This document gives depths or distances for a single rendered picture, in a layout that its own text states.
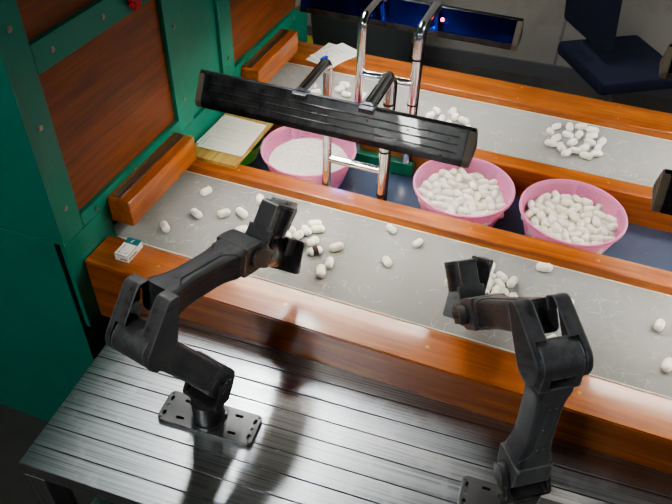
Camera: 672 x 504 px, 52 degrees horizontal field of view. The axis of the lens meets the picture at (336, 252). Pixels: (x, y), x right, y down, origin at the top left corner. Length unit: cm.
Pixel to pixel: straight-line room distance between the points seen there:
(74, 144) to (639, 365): 126
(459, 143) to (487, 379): 47
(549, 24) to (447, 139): 265
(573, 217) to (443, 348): 60
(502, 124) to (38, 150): 132
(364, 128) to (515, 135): 78
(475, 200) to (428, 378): 59
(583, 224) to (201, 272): 106
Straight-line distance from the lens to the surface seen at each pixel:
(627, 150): 217
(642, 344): 159
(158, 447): 140
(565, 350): 104
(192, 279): 109
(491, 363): 141
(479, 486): 135
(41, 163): 146
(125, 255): 160
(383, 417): 141
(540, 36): 403
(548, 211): 184
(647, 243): 195
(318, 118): 146
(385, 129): 142
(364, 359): 142
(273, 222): 124
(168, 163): 174
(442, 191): 184
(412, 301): 152
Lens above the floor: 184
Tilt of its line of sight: 43 degrees down
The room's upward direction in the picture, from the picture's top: 2 degrees clockwise
